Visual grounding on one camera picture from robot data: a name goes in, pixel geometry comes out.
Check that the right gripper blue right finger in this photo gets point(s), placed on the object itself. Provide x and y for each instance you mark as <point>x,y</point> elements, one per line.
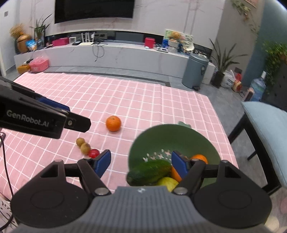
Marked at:
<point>190,171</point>

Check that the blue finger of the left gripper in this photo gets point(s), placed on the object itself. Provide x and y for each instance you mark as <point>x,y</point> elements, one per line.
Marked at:
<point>53,103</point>
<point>76,122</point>

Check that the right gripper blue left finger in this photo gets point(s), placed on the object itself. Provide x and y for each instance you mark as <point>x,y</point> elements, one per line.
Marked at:
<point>92,170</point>

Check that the orange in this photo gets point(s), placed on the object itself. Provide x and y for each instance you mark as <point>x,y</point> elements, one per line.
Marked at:
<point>200,157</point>
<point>113,123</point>

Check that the brown kiwi front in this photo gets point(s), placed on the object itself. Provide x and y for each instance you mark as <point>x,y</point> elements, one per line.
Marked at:
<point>85,148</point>

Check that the brown kiwi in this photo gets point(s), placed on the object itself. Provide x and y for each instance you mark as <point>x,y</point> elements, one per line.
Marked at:
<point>85,148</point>
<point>80,141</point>

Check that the large yellow-green pomelo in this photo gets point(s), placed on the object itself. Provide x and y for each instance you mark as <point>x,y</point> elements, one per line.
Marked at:
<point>168,182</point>

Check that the green colander bowl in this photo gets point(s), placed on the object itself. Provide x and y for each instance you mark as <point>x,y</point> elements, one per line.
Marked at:
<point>158,143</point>

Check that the green cucumber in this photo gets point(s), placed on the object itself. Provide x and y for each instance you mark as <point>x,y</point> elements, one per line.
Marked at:
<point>148,173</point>

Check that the small red tomato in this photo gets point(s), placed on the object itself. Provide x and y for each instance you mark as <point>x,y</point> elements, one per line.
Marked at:
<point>93,153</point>

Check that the brown kiwi back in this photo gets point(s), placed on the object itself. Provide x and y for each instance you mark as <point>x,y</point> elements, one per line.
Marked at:
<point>80,141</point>

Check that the pink storage box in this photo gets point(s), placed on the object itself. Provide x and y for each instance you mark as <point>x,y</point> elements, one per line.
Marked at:
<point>39,64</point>

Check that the yellow box on floor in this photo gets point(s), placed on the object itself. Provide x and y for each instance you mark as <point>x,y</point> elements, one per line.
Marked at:
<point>23,69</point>

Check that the pink checked tablecloth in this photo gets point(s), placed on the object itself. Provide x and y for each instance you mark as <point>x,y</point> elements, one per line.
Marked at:
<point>139,106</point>

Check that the pink box on console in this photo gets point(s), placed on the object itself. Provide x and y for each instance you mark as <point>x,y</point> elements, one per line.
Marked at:
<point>60,42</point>

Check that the white wifi router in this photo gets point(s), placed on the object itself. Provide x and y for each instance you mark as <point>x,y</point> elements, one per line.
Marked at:
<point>86,39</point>

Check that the potted plant left console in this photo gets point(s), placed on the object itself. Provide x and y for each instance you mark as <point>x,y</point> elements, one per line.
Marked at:
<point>39,32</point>

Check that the golden gourd ornament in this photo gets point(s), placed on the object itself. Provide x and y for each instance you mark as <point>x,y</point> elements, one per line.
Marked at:
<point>20,37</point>

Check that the white marble tv console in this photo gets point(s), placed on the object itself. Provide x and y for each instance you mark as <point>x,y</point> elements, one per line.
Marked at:
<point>120,56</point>

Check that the grey pedal trash bin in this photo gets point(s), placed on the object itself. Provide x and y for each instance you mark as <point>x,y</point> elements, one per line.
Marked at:
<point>194,72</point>

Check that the light blue seat cushion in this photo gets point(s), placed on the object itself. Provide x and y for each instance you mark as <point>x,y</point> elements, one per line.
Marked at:
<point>269,123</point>

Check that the white plastic bag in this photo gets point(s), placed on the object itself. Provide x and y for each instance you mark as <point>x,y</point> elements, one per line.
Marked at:
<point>228,79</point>

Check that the small white space heater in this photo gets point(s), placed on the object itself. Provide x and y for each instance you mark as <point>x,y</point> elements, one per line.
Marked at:
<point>249,94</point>

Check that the red box on console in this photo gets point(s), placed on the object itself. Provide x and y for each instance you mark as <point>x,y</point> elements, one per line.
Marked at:
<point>149,42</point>

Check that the potted long-leaf plant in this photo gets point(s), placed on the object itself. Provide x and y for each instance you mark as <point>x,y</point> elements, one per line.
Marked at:
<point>223,60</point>

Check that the blue water jug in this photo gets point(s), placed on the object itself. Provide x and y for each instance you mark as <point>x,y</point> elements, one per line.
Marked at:
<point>259,87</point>

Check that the dark drawer cabinet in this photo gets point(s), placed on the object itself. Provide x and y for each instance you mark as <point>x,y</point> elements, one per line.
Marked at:
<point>278,95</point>

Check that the teddy bear toy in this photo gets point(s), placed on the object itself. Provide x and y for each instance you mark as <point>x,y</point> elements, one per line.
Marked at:
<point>175,36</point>

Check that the trailing green ivy plant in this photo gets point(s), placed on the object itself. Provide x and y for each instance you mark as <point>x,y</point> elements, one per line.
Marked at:
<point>275,55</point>

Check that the black wall television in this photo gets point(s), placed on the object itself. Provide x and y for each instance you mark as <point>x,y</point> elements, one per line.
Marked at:
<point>70,10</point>

